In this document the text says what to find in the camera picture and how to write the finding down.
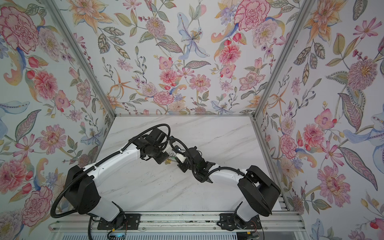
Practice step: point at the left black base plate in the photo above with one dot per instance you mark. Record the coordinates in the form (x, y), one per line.
(121, 222)

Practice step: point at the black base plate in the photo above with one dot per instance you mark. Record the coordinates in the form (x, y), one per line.
(231, 222)
(121, 222)

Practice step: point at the right aluminium corner post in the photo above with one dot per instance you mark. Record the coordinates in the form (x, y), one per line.
(302, 15)

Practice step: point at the aluminium corner post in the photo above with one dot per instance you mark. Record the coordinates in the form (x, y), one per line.
(302, 15)
(63, 27)

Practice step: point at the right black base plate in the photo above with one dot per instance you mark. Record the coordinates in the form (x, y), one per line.
(231, 222)

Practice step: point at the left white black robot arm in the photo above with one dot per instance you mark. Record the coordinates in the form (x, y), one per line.
(81, 195)

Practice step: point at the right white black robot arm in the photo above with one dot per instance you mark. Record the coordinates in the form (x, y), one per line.
(260, 192)

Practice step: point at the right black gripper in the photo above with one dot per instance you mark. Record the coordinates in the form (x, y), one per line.
(186, 163)

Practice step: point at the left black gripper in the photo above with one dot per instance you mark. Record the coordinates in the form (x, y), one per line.
(163, 156)

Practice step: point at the aluminium mounting rail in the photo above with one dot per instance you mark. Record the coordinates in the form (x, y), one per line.
(150, 222)

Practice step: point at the left aluminium corner post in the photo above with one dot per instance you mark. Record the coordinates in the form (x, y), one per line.
(63, 27)

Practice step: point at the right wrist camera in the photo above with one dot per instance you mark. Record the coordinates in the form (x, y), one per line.
(180, 155)

